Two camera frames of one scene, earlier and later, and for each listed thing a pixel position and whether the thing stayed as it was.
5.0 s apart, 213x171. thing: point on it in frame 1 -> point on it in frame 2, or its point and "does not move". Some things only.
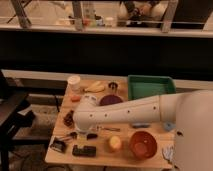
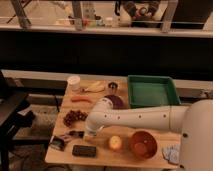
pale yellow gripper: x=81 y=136 -> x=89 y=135
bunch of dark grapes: x=69 y=119 does not move
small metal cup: x=113 y=85 does not move
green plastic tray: x=143 y=86 does not move
